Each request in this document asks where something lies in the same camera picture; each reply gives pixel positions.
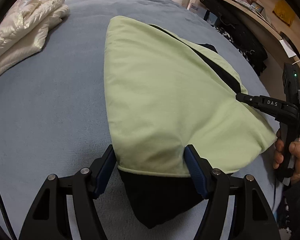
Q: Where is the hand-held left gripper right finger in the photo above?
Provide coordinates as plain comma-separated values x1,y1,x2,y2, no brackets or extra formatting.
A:
184,144,282,240

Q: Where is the blue and white carton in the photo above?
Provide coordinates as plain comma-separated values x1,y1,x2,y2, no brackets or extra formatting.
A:
189,3,218,25

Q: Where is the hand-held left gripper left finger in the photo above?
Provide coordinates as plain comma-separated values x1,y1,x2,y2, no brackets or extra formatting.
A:
18,144,115,240

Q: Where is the white paper tag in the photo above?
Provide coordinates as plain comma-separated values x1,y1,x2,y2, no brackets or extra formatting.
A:
280,39,297,58

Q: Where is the thick black cable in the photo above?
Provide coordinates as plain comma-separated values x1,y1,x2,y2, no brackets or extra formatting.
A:
0,170,17,240

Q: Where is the black and white patterned cloth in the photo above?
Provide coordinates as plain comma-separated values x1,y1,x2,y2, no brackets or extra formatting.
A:
212,24,234,43

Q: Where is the black bag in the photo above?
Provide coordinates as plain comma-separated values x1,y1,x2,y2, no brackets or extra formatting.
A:
200,0,268,77

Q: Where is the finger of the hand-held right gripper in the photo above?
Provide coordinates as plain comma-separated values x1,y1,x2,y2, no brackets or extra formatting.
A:
235,92,262,108

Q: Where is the colourful small box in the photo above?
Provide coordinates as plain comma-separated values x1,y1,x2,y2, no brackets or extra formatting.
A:
250,0,264,14

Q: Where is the green and black hooded jacket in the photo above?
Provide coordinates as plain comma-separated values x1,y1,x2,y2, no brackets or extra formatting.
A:
103,16,277,229

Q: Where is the wooden shelf unit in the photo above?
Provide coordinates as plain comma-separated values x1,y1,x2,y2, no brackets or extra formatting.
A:
201,0,300,90

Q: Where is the bed with blue-grey sheet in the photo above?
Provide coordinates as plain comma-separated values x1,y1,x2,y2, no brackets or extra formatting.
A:
0,0,290,240

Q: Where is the cream folded puffy quilt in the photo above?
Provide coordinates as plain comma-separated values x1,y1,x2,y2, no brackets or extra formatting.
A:
0,0,70,84

